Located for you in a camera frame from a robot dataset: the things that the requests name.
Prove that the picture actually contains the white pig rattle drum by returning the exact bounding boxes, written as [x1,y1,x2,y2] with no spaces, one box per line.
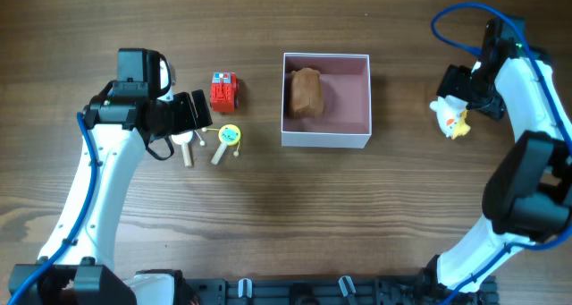
[171,127,207,167]

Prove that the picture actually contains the yellow cat rattle drum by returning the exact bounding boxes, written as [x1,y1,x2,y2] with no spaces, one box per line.
[201,124,241,165]

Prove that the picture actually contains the white plush chicken toy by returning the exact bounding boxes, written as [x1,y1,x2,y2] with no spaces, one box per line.
[430,95,471,140]

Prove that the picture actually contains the red toy fire truck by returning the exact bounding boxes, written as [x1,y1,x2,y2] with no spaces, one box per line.
[210,72,239,113]

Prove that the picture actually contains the brown plush bear toy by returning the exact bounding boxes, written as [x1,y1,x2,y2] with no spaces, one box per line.
[289,68,325,118]

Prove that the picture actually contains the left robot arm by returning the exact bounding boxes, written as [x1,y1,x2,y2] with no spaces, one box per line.
[9,48,212,304]

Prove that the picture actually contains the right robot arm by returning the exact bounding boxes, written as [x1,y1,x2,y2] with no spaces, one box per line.
[416,15,571,302]

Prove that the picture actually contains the pink open cardboard box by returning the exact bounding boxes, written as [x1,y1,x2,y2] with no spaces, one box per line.
[281,53,373,148]

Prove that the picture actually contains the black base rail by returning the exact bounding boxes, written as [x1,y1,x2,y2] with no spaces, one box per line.
[178,275,497,305]

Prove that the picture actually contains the left blue cable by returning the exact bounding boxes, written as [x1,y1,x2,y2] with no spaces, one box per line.
[6,111,99,305]

